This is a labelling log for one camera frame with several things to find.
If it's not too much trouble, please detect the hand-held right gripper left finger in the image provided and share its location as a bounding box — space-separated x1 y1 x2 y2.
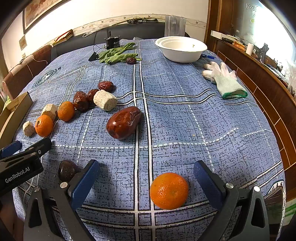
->
23 159 101 241

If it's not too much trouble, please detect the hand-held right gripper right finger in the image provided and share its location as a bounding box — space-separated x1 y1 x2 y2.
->
193 160 271 241

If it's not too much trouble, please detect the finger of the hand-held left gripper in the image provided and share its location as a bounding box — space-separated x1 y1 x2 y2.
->
0 140 23 159
21 137 53 158

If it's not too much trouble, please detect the white stone wedge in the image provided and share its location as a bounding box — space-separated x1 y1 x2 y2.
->
23 121 36 137

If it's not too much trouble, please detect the dark purple round fruit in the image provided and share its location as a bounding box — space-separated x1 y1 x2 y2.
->
58 160 81 182

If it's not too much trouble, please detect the white stone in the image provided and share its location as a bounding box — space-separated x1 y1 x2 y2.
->
93 90 118 111
41 103 58 121

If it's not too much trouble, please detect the smooth orange tangerine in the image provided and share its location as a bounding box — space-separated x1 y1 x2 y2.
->
149 172 189 210

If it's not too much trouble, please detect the bumpy orange tangerine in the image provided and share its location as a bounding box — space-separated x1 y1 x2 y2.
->
57 101 75 122

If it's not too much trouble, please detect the wrinkled dark red date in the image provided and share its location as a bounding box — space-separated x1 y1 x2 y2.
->
73 91 90 112

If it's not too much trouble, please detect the large shiny red date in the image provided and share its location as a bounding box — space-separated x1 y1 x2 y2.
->
106 106 141 140

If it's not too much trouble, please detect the small round red fruit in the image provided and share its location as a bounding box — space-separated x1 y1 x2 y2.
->
87 89 99 102

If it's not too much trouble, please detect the person's left forearm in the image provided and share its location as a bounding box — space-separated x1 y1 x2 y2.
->
0 192 25 241

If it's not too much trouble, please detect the green cloth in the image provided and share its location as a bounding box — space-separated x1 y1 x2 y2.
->
0 95 11 109

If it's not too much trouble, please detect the blue plaid tablecloth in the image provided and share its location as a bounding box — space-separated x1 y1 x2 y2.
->
9 38 287 241

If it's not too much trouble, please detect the brown armchair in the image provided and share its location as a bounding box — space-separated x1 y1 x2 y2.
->
2 45 53 98

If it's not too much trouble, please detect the white work glove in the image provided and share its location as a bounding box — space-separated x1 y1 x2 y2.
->
202 62 248 99

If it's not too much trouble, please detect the black leather sofa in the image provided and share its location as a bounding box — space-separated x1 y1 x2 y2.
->
50 22 192 63

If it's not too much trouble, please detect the flat red box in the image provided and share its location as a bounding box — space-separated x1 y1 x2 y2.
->
52 30 74 45

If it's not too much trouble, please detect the green leafy vegetable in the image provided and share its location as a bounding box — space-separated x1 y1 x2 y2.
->
97 42 142 65

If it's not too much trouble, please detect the wooden cabinet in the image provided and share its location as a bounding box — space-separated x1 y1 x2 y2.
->
211 30 296 163

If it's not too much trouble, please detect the black electronic device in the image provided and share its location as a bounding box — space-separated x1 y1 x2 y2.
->
105 30 121 49

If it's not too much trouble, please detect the white bowl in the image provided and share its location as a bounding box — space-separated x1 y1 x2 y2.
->
155 36 208 63

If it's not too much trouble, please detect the clear plastic container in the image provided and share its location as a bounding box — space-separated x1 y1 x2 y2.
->
165 16 186 37

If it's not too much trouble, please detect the dark stick object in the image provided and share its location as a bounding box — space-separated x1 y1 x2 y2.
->
126 17 159 24

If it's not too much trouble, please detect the white charging cable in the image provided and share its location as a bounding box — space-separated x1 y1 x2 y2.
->
20 54 48 70

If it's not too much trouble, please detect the framed wall picture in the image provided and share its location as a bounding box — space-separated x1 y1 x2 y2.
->
22 0 70 33

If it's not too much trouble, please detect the wooden door frame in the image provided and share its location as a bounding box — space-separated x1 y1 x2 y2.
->
203 0 222 47

